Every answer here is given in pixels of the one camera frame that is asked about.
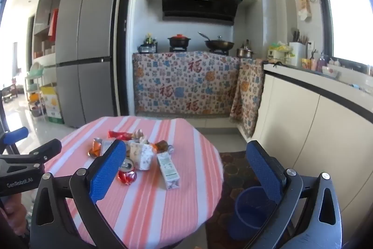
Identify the large printed cloth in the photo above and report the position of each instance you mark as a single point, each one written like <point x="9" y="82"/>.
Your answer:
<point x="180" y="82"/>

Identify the pink striped tablecloth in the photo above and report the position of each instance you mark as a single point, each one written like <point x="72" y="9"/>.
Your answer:
<point x="145" y="208"/>

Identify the white paper box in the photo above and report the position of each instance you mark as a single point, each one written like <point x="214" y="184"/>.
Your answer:
<point x="142" y="156"/>

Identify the white lower cabinets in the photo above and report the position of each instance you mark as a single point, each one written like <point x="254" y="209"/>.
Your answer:
<point x="329" y="132"/>

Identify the blue plastic basket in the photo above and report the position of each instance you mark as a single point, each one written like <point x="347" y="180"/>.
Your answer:
<point x="247" y="217"/>

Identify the red paper bag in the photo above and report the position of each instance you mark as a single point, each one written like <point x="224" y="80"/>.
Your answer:
<point x="53" y="25"/>

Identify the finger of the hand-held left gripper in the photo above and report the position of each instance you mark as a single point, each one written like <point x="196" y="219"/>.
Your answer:
<point x="18" y="134"/>
<point x="48" y="149"/>

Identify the steel pot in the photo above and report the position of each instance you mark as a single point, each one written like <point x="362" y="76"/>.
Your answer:
<point x="245" y="52"/>

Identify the person's left hand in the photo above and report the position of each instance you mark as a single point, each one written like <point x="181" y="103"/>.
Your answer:
<point x="18" y="215"/>

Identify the wall shelf unit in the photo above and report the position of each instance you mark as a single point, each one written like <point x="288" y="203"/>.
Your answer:
<point x="43" y="4"/>

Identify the window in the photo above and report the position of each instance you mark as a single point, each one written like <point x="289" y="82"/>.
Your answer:
<point x="346" y="9"/>

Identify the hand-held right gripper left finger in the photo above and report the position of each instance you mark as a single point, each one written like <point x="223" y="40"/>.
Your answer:
<point x="107" y="171"/>

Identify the clear wrapper with dark dumpling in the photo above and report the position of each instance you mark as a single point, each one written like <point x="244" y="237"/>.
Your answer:
<point x="162" y="147"/>

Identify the small printed cloth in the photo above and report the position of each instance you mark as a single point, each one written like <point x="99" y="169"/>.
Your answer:
<point x="247" y="91"/>

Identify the white bowl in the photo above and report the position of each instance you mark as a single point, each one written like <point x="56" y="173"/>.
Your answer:
<point x="330" y="71"/>

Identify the kitchen countertop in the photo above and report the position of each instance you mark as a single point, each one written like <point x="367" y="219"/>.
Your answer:
<point x="320" y="82"/>

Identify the dark wok with lid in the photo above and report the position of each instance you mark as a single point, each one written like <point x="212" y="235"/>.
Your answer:
<point x="218" y="44"/>

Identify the white green drink carton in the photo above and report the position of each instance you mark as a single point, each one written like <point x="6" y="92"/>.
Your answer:
<point x="169" y="171"/>

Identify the hexagon patterned rug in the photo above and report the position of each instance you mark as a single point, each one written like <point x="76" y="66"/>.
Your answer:
<point x="233" y="170"/>

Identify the white knife holder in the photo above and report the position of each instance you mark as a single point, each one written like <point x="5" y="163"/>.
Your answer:
<point x="297" y="55"/>

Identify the hanging wall bag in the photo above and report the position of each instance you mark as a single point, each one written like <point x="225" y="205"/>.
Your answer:
<point x="304" y="8"/>

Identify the green yellow packages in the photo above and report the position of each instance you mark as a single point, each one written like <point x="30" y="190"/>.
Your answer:
<point x="278" y="50"/>

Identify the yellow white cardboard box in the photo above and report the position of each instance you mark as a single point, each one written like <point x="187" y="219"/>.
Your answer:
<point x="53" y="104"/>

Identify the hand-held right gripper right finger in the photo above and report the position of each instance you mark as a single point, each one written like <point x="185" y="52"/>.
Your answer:
<point x="265" y="173"/>

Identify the grey refrigerator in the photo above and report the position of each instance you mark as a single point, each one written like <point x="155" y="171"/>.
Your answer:
<point x="84" y="33"/>

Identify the red crushed can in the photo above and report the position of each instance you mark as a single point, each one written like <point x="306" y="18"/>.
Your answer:
<point x="128" y="174"/>

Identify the black range hood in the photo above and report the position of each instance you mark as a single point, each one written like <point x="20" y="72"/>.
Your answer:
<point x="198" y="8"/>

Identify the white storage rack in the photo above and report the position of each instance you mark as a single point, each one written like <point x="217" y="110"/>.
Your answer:
<point x="34" y="88"/>

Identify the orange crushed can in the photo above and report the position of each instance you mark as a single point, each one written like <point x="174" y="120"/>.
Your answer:
<point x="95" y="147"/>

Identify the red snack wrapper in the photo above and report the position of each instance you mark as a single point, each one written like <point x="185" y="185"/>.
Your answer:
<point x="119" y="135"/>

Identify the black pot with red lid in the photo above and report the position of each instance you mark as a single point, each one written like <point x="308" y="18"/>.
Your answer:
<point x="178" y="40"/>

